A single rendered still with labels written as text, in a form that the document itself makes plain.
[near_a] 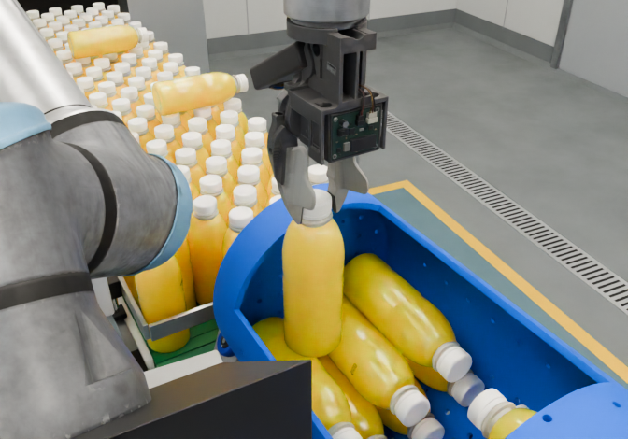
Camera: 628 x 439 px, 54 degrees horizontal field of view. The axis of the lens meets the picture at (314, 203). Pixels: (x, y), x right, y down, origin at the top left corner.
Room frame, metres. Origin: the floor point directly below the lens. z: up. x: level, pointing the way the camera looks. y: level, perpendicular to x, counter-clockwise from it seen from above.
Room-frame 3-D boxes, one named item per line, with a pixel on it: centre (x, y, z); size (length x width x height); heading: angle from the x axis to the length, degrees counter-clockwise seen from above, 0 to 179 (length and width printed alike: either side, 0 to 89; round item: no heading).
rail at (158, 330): (0.80, 0.08, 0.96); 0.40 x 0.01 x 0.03; 121
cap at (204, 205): (0.86, 0.18, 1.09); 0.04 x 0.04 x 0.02
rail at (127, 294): (1.39, 0.66, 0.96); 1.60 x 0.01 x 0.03; 31
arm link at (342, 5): (0.55, -0.01, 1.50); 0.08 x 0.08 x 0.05
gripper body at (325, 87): (0.54, -0.01, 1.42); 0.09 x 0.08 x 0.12; 31
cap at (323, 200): (0.56, 0.00, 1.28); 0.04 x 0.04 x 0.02
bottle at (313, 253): (0.56, 0.00, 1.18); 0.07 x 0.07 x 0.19
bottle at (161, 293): (0.75, 0.24, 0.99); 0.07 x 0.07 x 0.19
